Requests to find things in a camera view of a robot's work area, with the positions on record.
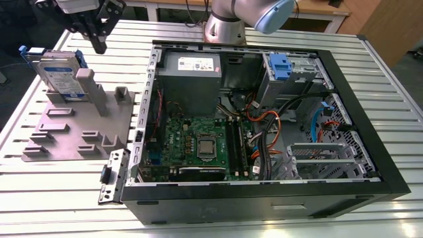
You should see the metal card retention bracket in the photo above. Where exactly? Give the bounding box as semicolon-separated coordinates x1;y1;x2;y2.
98;148;132;205

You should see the square brown base plate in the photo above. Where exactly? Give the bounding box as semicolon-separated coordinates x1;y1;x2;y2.
202;34;248;47

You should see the hard disk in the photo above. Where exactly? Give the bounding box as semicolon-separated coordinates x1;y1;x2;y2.
19;45;88;102

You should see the black yellow power cable bundle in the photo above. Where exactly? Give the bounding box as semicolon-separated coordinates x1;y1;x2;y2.
216;90;260;119

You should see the blue plastic drive bracket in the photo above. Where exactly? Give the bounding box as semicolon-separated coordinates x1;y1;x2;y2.
270;53;294;81

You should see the orange power wire bundle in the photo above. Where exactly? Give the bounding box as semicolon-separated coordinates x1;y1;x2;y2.
246;110;284;162

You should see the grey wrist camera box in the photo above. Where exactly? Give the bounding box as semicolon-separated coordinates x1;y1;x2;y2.
56;0;100;14

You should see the blue SATA wire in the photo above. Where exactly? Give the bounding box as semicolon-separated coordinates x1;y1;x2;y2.
311;100;334;144

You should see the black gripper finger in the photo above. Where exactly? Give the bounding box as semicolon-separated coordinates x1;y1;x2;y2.
35;0;99;53
96;0;127;55

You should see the black PC case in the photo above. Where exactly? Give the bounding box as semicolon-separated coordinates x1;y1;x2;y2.
120;39;413;225

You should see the red black twisted wire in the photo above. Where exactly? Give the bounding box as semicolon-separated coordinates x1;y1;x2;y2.
152;88;166;143

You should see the grey metal drive cage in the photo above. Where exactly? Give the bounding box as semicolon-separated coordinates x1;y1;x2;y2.
256;51;334;114

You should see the black graphics card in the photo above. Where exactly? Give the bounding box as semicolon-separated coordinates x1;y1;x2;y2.
168;166;227;181

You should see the black RAM slot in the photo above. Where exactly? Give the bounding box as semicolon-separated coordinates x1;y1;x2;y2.
235;116;250;177
226;116;239;177

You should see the disk power wire black plug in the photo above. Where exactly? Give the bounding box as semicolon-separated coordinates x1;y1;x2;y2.
319;120;351;134

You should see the grey parts rack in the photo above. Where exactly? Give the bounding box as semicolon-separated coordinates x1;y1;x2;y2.
20;68;138;163

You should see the green motherboard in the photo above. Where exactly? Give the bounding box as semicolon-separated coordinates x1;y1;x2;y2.
140;116;258;183

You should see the wooden desk white frame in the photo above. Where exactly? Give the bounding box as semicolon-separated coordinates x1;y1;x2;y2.
124;0;353;34

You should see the CPU socket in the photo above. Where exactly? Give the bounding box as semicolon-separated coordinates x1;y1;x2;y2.
195;133;219;162

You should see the grey power supply unit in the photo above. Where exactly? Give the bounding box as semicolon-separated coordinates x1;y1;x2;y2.
155;52;223;119

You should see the silver CPU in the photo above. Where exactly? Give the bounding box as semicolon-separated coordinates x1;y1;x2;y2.
198;140;215;154

